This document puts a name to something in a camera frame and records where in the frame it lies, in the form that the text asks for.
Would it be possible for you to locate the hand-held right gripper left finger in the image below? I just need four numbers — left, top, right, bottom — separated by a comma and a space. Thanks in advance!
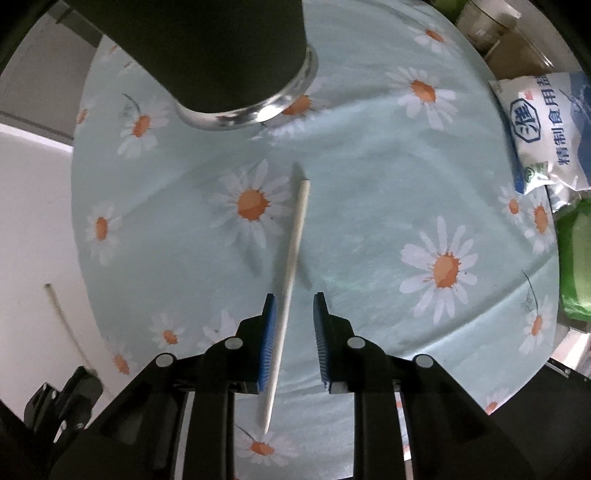
51, 293, 278, 480

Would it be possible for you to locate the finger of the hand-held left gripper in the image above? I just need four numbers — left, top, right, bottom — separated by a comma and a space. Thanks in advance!
25, 367, 103, 444

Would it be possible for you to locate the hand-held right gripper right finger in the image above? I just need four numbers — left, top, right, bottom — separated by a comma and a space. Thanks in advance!
312, 291, 536, 480

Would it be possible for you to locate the pale wooden chopstick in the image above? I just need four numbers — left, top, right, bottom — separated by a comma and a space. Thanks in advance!
259, 179, 311, 433

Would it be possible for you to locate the black utensil holder metal rim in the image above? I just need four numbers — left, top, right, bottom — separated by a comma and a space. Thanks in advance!
65, 0, 319, 133

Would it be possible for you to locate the thin white rod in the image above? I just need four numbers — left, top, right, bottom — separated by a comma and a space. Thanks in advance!
43, 283, 94, 371

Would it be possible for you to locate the daisy print tablecloth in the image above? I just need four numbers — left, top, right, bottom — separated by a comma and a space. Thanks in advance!
69, 0, 562, 480

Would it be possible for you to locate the green plastic bag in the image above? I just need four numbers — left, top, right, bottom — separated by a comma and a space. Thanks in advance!
555, 198, 591, 320

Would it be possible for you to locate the white blue salt bag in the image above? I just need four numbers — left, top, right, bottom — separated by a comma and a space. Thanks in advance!
488, 71, 591, 195

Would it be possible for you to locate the clear plastic jar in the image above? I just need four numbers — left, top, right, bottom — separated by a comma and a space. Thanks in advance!
456, 0, 523, 48

